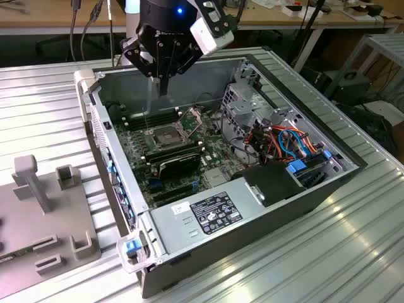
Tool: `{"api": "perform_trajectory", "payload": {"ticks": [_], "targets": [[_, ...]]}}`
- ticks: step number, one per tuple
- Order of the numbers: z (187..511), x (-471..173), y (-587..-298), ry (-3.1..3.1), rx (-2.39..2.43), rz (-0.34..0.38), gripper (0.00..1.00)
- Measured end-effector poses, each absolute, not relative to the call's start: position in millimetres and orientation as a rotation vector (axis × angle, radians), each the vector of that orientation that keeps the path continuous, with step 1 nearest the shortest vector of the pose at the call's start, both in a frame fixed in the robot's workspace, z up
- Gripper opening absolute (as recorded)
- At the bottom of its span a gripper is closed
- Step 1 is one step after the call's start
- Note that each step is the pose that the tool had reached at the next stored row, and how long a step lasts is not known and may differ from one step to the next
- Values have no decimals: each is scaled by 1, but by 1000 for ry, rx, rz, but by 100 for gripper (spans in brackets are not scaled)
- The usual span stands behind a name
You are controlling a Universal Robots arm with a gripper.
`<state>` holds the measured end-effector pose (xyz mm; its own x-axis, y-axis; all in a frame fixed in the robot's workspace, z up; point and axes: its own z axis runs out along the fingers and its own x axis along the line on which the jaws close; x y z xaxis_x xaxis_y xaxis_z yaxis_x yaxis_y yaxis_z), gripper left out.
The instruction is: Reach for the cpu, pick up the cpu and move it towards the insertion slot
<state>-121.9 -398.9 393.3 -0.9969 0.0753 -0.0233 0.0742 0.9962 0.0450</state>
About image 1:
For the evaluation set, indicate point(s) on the black plastic shroud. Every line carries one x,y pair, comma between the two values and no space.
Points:
271,183

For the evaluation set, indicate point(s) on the black expansion slot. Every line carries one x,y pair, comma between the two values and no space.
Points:
173,193

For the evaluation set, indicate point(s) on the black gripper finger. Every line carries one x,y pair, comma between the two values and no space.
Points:
135,53
187,60

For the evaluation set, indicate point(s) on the thin metal locking lever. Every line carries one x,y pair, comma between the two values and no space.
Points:
146,121

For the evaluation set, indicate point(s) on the black pole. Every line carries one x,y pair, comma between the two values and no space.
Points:
311,28

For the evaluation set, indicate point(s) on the black case latch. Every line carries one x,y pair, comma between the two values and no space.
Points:
107,125

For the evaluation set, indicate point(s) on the gray parts rack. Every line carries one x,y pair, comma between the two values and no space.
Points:
38,227

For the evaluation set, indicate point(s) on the white paper sticker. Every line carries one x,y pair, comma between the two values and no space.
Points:
180,208

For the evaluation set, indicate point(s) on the small blue clip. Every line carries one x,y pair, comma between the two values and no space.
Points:
326,154

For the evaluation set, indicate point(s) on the black RAM slot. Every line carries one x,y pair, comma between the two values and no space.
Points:
176,155
159,119
173,151
158,112

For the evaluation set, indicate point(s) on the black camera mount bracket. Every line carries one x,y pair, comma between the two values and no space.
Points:
225,19

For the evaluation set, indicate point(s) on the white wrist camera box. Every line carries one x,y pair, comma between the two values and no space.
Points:
210,39

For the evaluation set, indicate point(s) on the green RAM stick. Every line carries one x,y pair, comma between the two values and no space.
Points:
15,254

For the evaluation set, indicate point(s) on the black power supply label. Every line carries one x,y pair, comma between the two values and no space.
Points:
217,211

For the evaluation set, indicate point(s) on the metal slat shelf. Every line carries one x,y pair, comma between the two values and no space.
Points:
388,47

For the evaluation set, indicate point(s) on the blue card clip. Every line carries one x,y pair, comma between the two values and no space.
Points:
110,166
118,182
125,202

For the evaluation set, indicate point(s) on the CPU socket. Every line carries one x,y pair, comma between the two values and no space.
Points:
164,137

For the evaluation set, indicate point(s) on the wooden desk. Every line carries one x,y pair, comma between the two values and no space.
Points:
268,19
47,15

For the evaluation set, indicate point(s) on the silver chipset heatsink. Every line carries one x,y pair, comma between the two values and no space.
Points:
216,177

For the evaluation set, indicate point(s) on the blue expansion slot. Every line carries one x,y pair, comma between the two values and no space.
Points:
155,183

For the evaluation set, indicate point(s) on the open black PC case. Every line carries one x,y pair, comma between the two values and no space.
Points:
217,79

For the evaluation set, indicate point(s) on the black graphics card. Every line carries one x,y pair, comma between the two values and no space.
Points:
180,165

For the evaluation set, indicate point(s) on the green motherboard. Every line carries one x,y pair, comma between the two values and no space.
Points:
211,151

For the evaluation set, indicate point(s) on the cardboard box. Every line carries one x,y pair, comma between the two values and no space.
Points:
360,12

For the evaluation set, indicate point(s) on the silver power supply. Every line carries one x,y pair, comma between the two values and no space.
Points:
176,227

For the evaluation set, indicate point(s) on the silver drive cage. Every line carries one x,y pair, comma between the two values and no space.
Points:
240,110

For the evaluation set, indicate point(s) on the blue disk carrier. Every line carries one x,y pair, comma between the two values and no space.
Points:
298,166

